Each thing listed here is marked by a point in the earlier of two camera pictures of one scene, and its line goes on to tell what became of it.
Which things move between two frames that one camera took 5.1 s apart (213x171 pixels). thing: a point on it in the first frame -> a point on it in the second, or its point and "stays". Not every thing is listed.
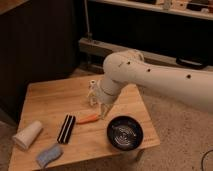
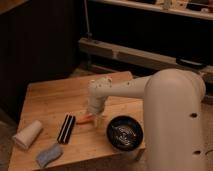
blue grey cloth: x=49 y=154 stays
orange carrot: x=87 y=119 stays
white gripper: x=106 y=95 -> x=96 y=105
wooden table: x=70 y=121 stays
